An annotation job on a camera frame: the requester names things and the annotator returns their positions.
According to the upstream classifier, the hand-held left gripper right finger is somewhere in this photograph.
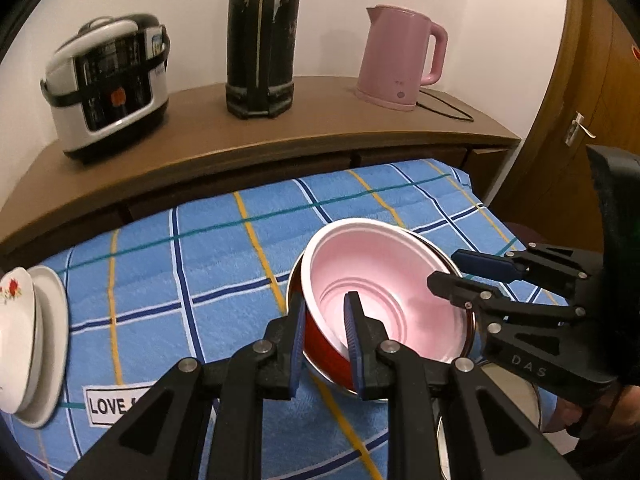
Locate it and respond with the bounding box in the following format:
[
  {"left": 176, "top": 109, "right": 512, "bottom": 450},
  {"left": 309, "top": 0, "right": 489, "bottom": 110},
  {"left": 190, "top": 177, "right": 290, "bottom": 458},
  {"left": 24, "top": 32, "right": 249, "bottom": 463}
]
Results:
[{"left": 342, "top": 291, "right": 583, "bottom": 480}]

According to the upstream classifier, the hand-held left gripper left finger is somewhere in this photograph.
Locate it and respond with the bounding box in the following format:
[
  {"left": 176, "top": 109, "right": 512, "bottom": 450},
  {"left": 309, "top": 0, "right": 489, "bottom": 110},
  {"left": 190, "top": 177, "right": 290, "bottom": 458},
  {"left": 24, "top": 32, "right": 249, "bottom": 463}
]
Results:
[{"left": 65, "top": 291, "right": 307, "bottom": 480}]

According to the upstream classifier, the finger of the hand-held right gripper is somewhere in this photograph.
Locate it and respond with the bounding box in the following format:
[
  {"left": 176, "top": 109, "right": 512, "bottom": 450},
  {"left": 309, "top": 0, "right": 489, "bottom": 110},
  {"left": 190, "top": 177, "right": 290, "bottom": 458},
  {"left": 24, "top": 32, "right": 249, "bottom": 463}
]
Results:
[
  {"left": 426, "top": 270, "right": 588, "bottom": 332},
  {"left": 451, "top": 243, "right": 601, "bottom": 287}
]

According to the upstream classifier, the stainless steel bowl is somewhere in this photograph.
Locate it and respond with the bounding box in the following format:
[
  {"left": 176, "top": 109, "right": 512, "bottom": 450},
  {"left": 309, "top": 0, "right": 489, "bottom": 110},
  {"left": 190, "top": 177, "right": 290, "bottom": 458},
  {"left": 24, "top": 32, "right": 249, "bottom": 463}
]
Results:
[{"left": 286, "top": 230, "right": 478, "bottom": 403}]

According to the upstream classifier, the red plastic bowl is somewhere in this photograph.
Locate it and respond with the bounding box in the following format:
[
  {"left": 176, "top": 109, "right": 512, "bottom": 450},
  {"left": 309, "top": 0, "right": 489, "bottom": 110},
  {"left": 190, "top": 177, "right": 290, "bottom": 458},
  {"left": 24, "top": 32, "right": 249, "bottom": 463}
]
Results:
[{"left": 300, "top": 217, "right": 475, "bottom": 393}]

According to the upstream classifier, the white plate with pink rim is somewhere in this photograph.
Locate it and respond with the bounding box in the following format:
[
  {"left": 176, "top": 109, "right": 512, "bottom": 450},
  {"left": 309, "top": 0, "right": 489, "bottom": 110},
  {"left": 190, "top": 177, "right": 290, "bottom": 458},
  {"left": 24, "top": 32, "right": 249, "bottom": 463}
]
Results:
[{"left": 22, "top": 280, "right": 47, "bottom": 418}]

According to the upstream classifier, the white plate with red roses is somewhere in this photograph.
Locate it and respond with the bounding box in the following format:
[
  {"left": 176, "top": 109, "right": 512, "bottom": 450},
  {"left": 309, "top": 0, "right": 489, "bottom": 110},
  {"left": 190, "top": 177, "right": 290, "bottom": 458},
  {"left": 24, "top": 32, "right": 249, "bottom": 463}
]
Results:
[{"left": 0, "top": 266, "right": 37, "bottom": 413}]

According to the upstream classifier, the person's right hand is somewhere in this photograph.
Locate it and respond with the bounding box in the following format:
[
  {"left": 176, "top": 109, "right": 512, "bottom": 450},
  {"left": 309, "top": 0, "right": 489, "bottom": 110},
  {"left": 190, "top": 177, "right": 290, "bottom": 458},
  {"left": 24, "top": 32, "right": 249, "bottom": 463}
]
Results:
[{"left": 542, "top": 395, "right": 596, "bottom": 436}]

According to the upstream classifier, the blue plaid blanket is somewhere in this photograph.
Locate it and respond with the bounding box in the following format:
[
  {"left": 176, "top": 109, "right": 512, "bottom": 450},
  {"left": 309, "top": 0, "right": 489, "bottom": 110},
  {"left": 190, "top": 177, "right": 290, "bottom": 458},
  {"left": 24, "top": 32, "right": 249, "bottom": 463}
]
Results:
[{"left": 0, "top": 158, "right": 571, "bottom": 480}]

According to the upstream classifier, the brown wooden sideboard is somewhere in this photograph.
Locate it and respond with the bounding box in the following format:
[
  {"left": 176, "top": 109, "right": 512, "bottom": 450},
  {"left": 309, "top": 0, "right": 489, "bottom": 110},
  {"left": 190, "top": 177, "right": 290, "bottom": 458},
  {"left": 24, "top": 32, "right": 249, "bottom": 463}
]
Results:
[{"left": 0, "top": 76, "right": 522, "bottom": 261}]

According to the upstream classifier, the white blanket label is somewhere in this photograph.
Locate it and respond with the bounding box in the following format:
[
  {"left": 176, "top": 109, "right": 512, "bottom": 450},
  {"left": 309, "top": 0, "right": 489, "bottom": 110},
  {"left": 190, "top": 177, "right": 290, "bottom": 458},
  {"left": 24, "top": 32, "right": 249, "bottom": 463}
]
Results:
[{"left": 82, "top": 382, "right": 161, "bottom": 428}]

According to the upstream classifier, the pink electric kettle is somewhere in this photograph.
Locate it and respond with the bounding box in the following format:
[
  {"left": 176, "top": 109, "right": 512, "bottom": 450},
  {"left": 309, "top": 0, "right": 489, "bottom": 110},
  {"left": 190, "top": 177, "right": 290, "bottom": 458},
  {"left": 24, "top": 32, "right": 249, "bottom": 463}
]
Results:
[{"left": 355, "top": 4, "right": 449, "bottom": 112}]

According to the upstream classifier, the brown wooden door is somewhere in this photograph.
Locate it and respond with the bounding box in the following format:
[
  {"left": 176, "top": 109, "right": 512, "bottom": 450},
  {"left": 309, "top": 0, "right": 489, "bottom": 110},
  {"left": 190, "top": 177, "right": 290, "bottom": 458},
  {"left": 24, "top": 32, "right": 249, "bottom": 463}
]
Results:
[{"left": 520, "top": 0, "right": 640, "bottom": 241}]

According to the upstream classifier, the plain white plate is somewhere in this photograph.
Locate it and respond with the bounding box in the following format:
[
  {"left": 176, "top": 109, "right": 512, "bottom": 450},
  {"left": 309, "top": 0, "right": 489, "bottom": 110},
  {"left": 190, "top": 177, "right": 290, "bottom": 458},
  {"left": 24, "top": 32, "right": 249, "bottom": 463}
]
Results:
[{"left": 15, "top": 265, "right": 69, "bottom": 429}]

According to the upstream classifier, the black thermos flask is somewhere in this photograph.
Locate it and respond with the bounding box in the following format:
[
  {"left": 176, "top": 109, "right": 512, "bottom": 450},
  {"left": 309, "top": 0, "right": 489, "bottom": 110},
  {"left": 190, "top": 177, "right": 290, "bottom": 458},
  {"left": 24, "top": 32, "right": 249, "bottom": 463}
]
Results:
[{"left": 225, "top": 0, "right": 301, "bottom": 121}]

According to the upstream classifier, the white and black rice cooker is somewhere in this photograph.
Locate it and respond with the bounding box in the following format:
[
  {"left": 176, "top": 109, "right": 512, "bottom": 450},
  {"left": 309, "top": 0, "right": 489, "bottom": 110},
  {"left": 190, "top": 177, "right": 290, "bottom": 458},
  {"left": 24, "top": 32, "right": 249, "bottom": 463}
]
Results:
[{"left": 40, "top": 12, "right": 173, "bottom": 165}]

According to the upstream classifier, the black kettle cable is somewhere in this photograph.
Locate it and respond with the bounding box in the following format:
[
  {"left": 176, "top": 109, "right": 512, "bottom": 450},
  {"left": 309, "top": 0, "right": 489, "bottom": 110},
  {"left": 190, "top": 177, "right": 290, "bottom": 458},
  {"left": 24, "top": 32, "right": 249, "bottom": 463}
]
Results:
[{"left": 417, "top": 87, "right": 476, "bottom": 124}]

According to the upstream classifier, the metal door handle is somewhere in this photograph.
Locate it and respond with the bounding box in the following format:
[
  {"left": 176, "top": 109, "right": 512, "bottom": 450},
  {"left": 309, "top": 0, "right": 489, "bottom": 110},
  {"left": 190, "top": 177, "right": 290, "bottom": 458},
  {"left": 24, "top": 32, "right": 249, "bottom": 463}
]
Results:
[{"left": 565, "top": 111, "right": 597, "bottom": 147}]

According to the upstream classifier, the wooden door with handle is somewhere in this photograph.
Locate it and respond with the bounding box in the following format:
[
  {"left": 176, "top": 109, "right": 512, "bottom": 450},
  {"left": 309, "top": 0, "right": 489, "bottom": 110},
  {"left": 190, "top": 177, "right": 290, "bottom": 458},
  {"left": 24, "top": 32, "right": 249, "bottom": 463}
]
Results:
[{"left": 487, "top": 0, "right": 617, "bottom": 226}]

